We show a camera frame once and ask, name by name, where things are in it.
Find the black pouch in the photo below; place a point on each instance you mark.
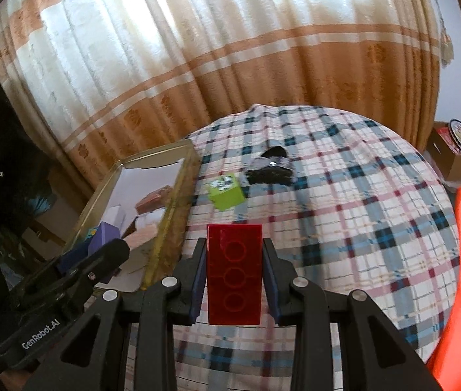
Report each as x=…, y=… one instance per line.
x=269, y=169

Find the gold tin box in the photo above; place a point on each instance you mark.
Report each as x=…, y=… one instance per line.
x=173, y=211

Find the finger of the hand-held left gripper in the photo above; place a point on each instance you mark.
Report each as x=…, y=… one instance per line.
x=106, y=256

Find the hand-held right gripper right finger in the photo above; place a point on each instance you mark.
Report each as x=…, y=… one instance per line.
x=271, y=285

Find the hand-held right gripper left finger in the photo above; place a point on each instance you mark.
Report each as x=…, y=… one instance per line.
x=198, y=285

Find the cardboard box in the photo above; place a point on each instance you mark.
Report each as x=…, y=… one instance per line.
x=458, y=169

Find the red packet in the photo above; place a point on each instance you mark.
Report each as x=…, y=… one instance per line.
x=444, y=136

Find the green box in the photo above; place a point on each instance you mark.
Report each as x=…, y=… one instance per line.
x=224, y=191

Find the curtain tassel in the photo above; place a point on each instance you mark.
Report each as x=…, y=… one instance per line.
x=445, y=49

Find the beige orange curtain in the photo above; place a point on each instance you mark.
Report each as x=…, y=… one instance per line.
x=214, y=49

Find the purple box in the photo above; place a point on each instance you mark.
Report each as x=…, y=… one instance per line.
x=106, y=236

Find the plaid bed sheet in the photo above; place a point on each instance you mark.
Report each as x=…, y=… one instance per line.
x=357, y=211

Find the white paper sheet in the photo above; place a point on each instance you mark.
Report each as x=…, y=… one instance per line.
x=149, y=175

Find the red building block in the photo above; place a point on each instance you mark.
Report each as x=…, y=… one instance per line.
x=234, y=277

